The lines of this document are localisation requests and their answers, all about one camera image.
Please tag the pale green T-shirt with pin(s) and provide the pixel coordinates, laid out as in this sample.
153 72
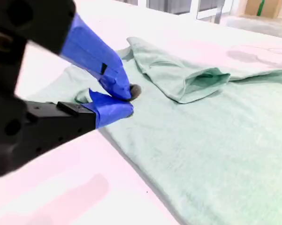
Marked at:
201 145

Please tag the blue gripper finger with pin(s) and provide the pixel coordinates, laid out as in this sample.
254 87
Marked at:
110 110
91 49

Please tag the brown cardboard box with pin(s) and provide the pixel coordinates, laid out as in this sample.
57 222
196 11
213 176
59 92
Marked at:
269 8

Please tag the grey window frame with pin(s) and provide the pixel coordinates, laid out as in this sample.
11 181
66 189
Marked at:
192 8

